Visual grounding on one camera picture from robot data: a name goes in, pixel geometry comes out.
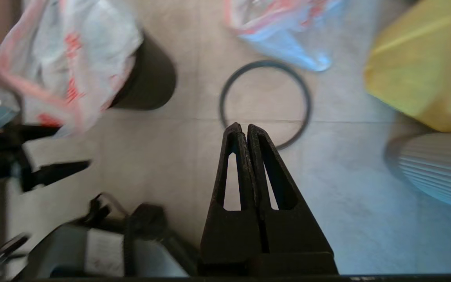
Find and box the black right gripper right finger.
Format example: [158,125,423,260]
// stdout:
[247,124,338,275]

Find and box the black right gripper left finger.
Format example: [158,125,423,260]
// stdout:
[198,122,264,275]

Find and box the white red-printed plastic bag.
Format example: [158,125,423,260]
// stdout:
[0,0,144,137]

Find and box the grey bin rim ring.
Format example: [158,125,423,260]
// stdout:
[219,60,312,150]

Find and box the red-printed trash bag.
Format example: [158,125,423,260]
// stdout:
[224,0,347,72]

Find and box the black trash bin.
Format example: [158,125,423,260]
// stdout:
[110,31,177,111]

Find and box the yellow fabric tote bag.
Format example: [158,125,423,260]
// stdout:
[364,0,451,132]

